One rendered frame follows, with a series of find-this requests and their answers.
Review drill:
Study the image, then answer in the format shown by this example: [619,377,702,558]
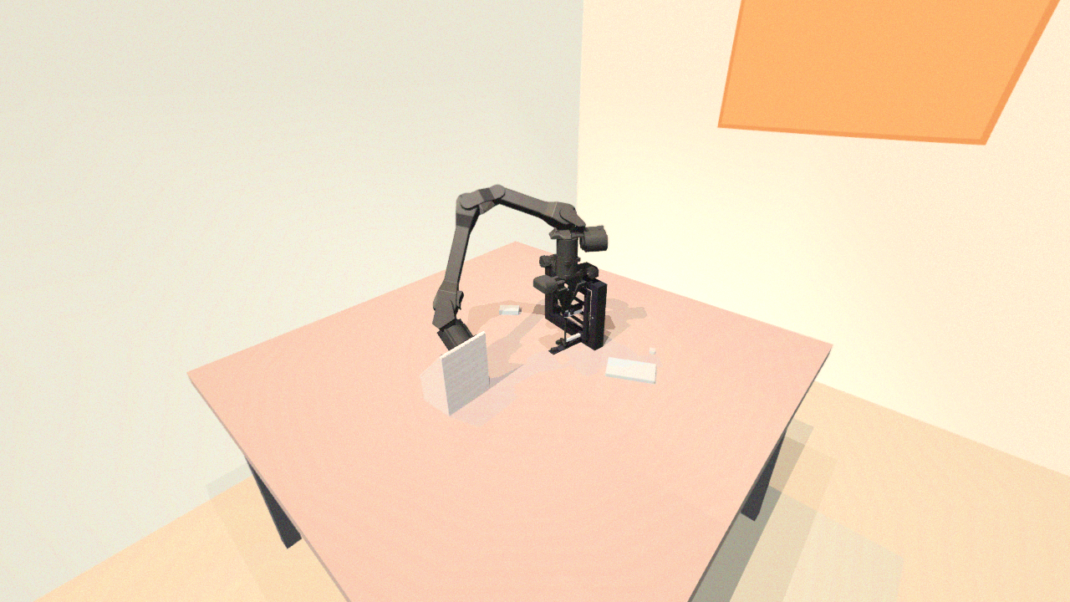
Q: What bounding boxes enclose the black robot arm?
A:
[432,185,609,351]

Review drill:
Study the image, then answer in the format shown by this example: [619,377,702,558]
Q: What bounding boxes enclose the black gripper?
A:
[532,253,599,306]

